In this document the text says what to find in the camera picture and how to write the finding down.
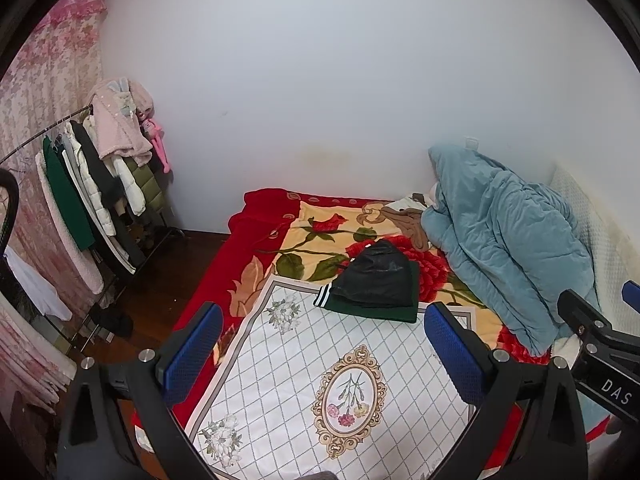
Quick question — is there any metal clothes rack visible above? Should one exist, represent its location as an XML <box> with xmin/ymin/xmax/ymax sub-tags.
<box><xmin>0</xmin><ymin>105</ymin><xmax>188</xmax><ymax>351</ymax></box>

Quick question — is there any red floral blanket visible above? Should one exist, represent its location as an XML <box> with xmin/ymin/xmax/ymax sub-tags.
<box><xmin>132</xmin><ymin>187</ymin><xmax>611</xmax><ymax>466</ymax></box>

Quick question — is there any pink floral curtain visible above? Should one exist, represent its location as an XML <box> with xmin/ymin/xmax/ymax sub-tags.
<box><xmin>0</xmin><ymin>0</ymin><xmax>108</xmax><ymax>411</ymax></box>

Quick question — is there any black curved frame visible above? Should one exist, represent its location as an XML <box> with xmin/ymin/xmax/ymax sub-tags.
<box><xmin>0</xmin><ymin>169</ymin><xmax>21</xmax><ymax>281</ymax></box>

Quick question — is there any black item on floor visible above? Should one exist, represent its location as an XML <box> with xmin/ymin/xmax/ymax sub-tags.
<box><xmin>89</xmin><ymin>305</ymin><xmax>135</xmax><ymax>339</ymax></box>

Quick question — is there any bright pink garment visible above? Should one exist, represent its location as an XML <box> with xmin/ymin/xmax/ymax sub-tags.
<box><xmin>142</xmin><ymin>117</ymin><xmax>172</xmax><ymax>173</ymax></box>

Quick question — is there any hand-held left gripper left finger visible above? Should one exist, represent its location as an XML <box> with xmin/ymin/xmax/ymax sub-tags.
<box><xmin>56</xmin><ymin>301</ymin><xmax>224</xmax><ymax>480</ymax></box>

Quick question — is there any black leather jacket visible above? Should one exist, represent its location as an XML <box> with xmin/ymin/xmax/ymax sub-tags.
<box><xmin>330</xmin><ymin>239</ymin><xmax>418</xmax><ymax>308</ymax></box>

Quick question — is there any hanging white shirt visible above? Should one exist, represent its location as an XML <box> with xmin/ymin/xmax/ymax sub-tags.
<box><xmin>4</xmin><ymin>246</ymin><xmax>73</xmax><ymax>322</ymax></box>

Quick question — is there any hanging black coat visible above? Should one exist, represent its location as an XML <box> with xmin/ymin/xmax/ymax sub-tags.
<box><xmin>70</xmin><ymin>120</ymin><xmax>146</xmax><ymax>271</ymax></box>

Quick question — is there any pink fluffy robe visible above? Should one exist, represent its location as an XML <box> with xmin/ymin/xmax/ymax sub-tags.
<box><xmin>89</xmin><ymin>77</ymin><xmax>155</xmax><ymax>167</ymax></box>

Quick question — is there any olive padded vest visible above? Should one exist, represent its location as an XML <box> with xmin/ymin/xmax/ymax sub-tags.
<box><xmin>122</xmin><ymin>157</ymin><xmax>166</xmax><ymax>216</ymax></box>

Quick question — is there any light blue quilt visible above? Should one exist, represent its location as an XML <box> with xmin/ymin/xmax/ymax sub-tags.
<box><xmin>421</xmin><ymin>144</ymin><xmax>631</xmax><ymax>438</ymax></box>

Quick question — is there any white diamond pattern cloth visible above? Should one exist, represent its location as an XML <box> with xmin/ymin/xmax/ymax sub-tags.
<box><xmin>184</xmin><ymin>275</ymin><xmax>478</xmax><ymax>480</ymax></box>

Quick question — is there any white quilted headboard pad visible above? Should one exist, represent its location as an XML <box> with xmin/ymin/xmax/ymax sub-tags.
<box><xmin>547</xmin><ymin>162</ymin><xmax>640</xmax><ymax>306</ymax></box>

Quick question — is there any white fleece blanket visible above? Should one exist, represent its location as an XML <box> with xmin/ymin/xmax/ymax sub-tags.
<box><xmin>550</xmin><ymin>335</ymin><xmax>583</xmax><ymax>361</ymax></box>

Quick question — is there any hanging green garment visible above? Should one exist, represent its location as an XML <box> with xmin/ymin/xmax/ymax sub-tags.
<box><xmin>41</xmin><ymin>136</ymin><xmax>97</xmax><ymax>251</ymax></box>

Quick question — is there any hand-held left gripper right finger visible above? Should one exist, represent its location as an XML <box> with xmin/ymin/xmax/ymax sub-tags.
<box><xmin>424</xmin><ymin>301</ymin><xmax>586</xmax><ymax>480</ymax></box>

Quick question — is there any white puffer jacket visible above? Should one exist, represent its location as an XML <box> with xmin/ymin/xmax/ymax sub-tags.
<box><xmin>107</xmin><ymin>152</ymin><xmax>148</xmax><ymax>217</ymax></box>

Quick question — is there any folded green garment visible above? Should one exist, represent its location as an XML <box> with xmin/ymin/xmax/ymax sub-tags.
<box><xmin>313</xmin><ymin>260</ymin><xmax>421</xmax><ymax>325</ymax></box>

